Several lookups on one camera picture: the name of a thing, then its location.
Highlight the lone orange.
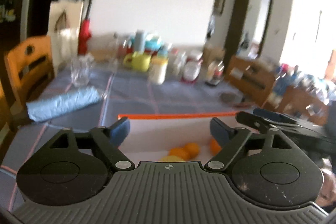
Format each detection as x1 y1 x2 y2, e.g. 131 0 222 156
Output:
209 138 222 156

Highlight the small orange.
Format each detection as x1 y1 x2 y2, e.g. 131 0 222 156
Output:
183 143 201 160
169 147 190 161

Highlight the orange storage box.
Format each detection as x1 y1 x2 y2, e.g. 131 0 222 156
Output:
119 112 238 165

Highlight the yellow-green lemon front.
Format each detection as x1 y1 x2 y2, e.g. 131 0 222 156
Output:
159 155 185 162

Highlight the smartphone in brown case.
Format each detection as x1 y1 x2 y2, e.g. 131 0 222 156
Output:
220 92 254 108

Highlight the checked blue tablecloth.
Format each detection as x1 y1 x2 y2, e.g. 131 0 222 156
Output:
1 68 256 211

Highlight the wooden chair near right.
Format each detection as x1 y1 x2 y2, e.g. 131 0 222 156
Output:
264 86 329 126

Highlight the wooden chair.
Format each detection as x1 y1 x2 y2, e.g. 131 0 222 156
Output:
264 86 329 126
3 35 56 119
224 56 276 107

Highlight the wooden chair far right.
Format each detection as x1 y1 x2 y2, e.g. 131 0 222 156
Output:
224 56 276 107

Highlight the white yellow-lid jar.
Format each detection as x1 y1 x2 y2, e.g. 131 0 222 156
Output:
148 56 168 85

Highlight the yellow-green mug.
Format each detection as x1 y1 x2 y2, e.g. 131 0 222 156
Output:
123 52 151 72

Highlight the clear glass pitcher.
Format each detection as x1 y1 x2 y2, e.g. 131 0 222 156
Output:
71 53 94 88

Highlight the red mouthwash bottle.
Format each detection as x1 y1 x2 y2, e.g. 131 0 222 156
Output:
181 50 203 84

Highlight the folded light blue cloth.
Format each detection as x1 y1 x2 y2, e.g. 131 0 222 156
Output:
26 86 105 122

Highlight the blue grey tumbler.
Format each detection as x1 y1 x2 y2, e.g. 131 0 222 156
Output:
133 30 146 53

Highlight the teal bowl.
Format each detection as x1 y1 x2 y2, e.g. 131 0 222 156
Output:
145 36 163 52

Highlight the red folded umbrella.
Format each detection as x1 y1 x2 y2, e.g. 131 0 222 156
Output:
78 0 92 55

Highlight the white paper gift bag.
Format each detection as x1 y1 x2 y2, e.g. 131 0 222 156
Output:
47 1 83 73

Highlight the cardboard box by wall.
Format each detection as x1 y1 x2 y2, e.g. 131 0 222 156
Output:
203 44 225 66

